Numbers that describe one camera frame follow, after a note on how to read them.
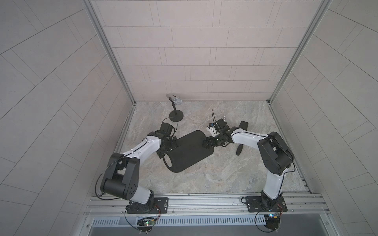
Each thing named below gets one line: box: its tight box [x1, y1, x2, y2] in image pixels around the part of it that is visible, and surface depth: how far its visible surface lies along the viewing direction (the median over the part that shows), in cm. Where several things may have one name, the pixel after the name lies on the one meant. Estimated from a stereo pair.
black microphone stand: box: [168, 96, 184, 122], surface depth 109 cm
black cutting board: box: [162, 130, 215, 173], surface depth 89 cm
